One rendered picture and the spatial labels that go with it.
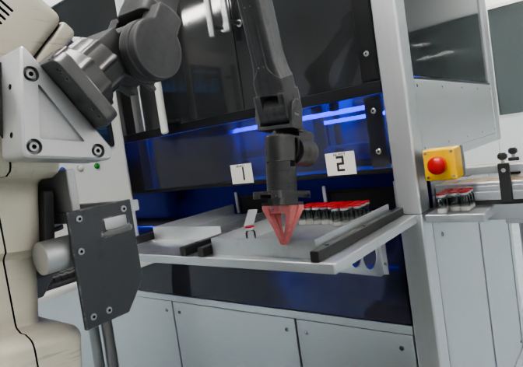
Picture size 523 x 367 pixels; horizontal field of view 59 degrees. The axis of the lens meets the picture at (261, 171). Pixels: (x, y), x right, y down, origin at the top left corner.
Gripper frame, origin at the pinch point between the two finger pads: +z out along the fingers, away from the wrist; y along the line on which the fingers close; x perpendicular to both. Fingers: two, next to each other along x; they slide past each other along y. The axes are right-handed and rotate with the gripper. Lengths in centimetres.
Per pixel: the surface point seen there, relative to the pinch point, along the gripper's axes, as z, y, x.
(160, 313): 32, 45, 91
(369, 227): -1.3, 18.9, -8.4
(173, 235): 0.2, 12.8, 45.4
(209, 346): 41, 46, 67
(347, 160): -17.5, 35.6, 4.4
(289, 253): 2.6, 1.0, -0.3
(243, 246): 1.3, 0.8, 10.6
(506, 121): -91, 490, 43
